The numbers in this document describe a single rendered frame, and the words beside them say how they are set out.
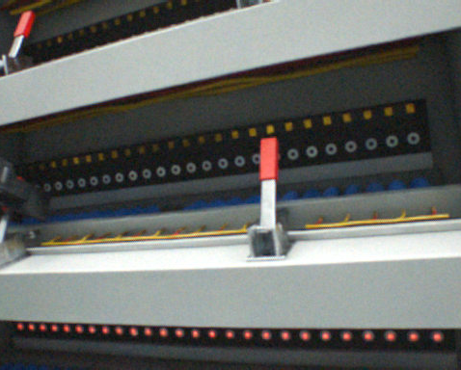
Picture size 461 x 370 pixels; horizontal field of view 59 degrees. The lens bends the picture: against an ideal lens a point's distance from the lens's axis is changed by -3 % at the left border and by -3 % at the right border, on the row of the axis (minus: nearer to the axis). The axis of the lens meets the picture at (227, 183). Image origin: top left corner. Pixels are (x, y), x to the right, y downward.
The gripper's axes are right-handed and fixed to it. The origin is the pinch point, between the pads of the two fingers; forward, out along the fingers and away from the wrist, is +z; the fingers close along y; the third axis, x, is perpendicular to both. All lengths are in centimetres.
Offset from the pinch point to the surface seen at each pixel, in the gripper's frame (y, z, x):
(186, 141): 13.5, 11.1, 9.6
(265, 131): 23.1, 11.4, 9.4
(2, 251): 1.1, -0.3, -5.5
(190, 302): 21.0, 0.0, -9.9
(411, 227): 36.3, 2.8, -4.8
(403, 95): 37.8, 14.9, 13.2
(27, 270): 5.3, -0.7, -7.4
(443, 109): 41.6, 15.3, 11.1
